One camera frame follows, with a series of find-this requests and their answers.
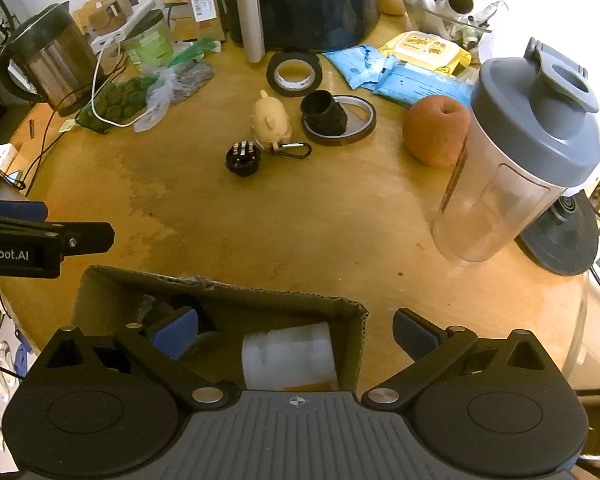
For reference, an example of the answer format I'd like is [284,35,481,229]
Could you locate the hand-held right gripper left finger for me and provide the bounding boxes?
[42,307,238,404]

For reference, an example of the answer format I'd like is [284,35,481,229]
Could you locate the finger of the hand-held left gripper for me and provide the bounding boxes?
[60,221,116,259]
[0,200,66,238]

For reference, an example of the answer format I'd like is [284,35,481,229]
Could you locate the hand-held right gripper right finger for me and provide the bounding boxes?
[362,307,563,407]

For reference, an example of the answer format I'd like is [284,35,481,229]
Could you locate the cardboard box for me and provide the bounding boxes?
[72,265,370,396]

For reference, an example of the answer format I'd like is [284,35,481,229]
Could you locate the white cup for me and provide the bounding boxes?
[241,322,338,392]

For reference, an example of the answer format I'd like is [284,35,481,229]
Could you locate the beige toy keychain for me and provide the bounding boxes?
[251,90,312,160]

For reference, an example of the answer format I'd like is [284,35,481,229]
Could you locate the black cap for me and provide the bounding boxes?
[300,90,349,137]

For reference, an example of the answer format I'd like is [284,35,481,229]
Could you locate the black tape roll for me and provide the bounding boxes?
[266,51,323,97]

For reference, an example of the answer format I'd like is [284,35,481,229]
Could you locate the green mesh bag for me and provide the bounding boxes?
[75,77,161,133]

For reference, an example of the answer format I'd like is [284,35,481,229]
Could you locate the steel electric kettle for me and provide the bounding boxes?
[0,2,101,116]

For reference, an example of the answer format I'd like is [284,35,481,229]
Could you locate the clear plastic bag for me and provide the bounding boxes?
[132,37,223,133]

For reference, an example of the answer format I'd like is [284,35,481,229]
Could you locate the black kettle base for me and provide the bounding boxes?
[515,192,600,277]

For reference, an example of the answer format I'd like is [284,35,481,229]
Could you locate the clear shaker bottle grey lid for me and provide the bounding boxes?
[431,37,600,263]

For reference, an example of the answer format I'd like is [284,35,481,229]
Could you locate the white power bank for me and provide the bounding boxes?
[91,0,163,56]

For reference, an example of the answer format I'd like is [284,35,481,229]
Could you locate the orange ball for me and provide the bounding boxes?
[402,95,472,168]

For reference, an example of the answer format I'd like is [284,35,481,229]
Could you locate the green lidded container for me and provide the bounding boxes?
[122,9,175,66]

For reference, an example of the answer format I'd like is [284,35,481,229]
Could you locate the brown cardboard piece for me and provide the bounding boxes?
[88,0,132,36]

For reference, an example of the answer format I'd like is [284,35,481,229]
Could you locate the clear lid with black rim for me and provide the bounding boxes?
[302,94,378,147]

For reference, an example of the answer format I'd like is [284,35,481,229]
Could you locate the blue plastic packet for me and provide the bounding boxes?
[371,62,476,109]
[322,44,398,90]

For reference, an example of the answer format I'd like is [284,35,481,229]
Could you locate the brown cardboard carton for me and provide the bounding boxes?
[177,0,227,43]

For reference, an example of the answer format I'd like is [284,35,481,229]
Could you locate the yellow wet wipes packet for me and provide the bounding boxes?
[378,31,473,73]

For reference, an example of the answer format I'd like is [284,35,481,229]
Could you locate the black air fryer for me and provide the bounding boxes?
[212,0,381,51]

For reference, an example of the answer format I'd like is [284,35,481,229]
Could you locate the black cable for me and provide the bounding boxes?
[17,72,131,196]

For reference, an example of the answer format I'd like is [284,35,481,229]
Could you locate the white cable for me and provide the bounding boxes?
[91,37,153,128]

